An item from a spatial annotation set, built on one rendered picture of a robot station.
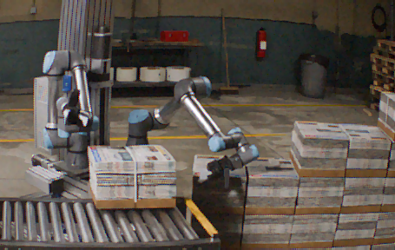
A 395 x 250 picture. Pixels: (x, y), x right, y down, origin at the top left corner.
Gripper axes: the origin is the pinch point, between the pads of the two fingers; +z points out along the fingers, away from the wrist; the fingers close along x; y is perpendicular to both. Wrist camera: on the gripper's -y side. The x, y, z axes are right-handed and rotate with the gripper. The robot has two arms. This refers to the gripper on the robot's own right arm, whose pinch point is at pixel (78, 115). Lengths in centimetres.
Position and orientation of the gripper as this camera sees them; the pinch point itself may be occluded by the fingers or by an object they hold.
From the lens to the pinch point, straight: 247.6
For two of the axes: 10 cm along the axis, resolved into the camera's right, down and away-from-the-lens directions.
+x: -8.9, -0.7, -4.6
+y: -1.7, 9.7, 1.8
